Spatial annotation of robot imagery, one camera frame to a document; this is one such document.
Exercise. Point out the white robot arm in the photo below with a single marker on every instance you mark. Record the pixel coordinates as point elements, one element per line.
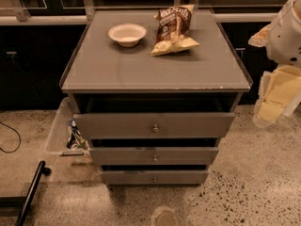
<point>284,38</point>

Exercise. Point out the brown chip bag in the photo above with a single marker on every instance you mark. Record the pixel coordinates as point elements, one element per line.
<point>173,30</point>

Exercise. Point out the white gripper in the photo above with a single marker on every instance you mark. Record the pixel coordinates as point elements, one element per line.
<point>284,37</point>

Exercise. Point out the white paper bowl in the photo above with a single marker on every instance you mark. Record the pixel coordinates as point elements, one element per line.
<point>127,35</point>

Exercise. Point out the grey top drawer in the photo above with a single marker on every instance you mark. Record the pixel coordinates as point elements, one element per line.
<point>153,125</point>

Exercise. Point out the black metal bar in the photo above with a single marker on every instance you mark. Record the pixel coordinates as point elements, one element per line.
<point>24,202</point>

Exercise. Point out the grey middle drawer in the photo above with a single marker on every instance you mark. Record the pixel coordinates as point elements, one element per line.
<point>154,156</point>

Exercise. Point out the grey drawer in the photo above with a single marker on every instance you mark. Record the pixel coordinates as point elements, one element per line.
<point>153,125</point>
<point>154,156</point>
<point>154,177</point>

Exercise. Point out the grey drawer cabinet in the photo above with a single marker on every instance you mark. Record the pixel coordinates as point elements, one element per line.
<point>104,77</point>

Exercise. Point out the grey bottom drawer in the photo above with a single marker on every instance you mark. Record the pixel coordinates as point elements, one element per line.
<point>154,177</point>

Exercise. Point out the metal railing frame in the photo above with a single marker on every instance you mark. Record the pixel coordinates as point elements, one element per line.
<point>47,13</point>

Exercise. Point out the clear plastic bin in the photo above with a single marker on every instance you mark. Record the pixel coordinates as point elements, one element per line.
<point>58,138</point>

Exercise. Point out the crumpled wrapper in bin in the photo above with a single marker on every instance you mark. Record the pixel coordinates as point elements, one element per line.
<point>75,139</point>

